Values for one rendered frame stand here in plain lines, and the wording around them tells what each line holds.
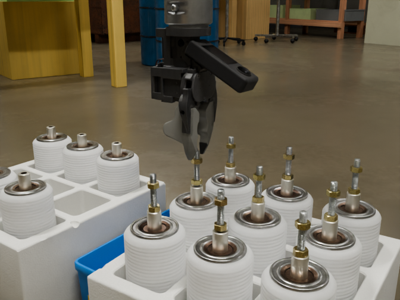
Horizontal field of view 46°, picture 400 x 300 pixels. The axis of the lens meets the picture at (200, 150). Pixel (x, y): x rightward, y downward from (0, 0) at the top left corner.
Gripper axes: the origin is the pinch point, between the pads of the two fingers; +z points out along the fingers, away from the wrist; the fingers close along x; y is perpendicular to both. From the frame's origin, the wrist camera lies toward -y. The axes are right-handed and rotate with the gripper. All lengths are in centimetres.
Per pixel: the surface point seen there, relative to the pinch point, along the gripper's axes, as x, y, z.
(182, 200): 1.6, 2.6, 9.3
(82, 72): -206, 229, 32
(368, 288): 0.4, -29.2, 16.7
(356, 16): -696, 134, 3
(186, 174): -66, 45, 35
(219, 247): 13.3, -11.1, 8.7
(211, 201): -0.7, -1.8, 9.3
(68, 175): -8.9, 41.4, 15.6
